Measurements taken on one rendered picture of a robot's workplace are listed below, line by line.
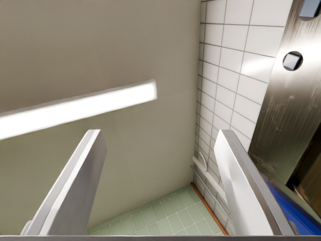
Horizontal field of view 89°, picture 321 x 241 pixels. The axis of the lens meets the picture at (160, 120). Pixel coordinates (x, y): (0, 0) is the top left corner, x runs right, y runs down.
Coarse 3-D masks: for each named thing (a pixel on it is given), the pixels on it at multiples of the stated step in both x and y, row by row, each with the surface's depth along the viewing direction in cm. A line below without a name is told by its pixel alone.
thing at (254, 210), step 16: (224, 144) 10; (240, 144) 9; (224, 160) 10; (240, 160) 8; (224, 176) 10; (240, 176) 8; (256, 176) 7; (240, 192) 8; (256, 192) 7; (240, 208) 8; (256, 208) 6; (272, 208) 6; (240, 224) 8; (256, 224) 6; (272, 224) 6; (288, 224) 6
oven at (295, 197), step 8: (288, 16) 53; (280, 40) 57; (264, 96) 69; (264, 168) 80; (264, 176) 81; (272, 176) 77; (272, 184) 78; (280, 184) 74; (288, 184) 72; (280, 192) 75; (288, 192) 71; (296, 192) 69; (288, 200) 73; (296, 200) 69; (304, 200) 66; (296, 208) 70; (304, 208) 67; (312, 216) 64; (320, 224) 62
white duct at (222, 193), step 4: (196, 160) 148; (200, 164) 144; (200, 168) 145; (204, 168) 140; (204, 172) 139; (208, 176) 135; (212, 180) 130; (212, 184) 132; (216, 184) 127; (216, 188) 127; (220, 188) 124; (220, 192) 123; (224, 192) 121; (224, 196) 120
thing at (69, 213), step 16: (80, 144) 9; (96, 144) 10; (80, 160) 8; (96, 160) 10; (64, 176) 7; (80, 176) 8; (96, 176) 10; (64, 192) 7; (80, 192) 8; (48, 208) 6; (64, 208) 6; (80, 208) 8; (32, 224) 6; (48, 224) 6; (64, 224) 6; (80, 224) 8
